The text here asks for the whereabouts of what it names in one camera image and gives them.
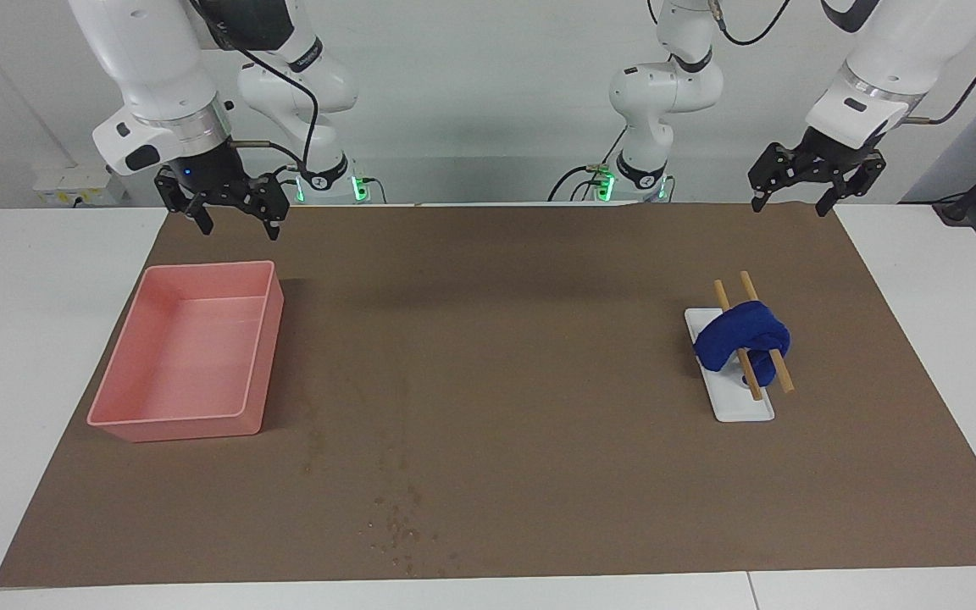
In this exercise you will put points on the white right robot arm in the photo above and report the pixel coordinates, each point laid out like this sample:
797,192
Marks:
158,68

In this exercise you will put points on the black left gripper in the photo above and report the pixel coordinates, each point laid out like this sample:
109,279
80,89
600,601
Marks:
831,157

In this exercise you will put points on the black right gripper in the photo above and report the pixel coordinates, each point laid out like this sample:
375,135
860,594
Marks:
208,174

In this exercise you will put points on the brown table mat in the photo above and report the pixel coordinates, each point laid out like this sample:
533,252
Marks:
496,381

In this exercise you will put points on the white wall socket box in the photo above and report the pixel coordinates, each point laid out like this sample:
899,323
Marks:
73,186

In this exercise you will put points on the white rack with wooden rods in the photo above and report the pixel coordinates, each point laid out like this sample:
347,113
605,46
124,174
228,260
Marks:
742,408

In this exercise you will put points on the blue towel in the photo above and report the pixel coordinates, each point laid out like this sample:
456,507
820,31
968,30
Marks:
742,330

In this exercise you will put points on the pink plastic bin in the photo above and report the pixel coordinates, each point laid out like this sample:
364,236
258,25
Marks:
191,356

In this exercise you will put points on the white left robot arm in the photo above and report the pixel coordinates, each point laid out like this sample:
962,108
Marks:
666,93

